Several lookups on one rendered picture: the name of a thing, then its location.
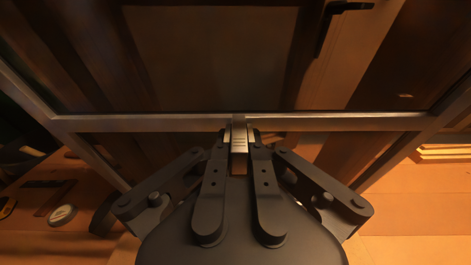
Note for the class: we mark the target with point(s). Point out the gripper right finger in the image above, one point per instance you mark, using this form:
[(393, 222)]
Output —
[(324, 191)]

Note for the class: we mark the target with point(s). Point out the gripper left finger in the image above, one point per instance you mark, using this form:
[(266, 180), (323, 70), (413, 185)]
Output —
[(158, 184)]

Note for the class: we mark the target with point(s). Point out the grey screen pull tab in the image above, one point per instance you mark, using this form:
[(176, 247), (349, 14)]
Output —
[(239, 147)]

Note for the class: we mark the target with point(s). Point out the black stay bar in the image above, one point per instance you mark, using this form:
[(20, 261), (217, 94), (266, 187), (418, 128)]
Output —
[(105, 217)]

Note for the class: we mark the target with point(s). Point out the dark brown window sash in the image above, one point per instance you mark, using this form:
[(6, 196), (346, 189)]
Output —
[(209, 55)]

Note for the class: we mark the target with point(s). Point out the round white dial red line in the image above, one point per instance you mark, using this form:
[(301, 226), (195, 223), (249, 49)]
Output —
[(62, 215)]

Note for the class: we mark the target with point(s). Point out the pale wood strips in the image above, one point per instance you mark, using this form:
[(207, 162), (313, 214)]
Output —
[(441, 153)]

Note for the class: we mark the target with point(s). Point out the yellow tape measure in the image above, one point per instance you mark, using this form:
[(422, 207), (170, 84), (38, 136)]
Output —
[(6, 207)]

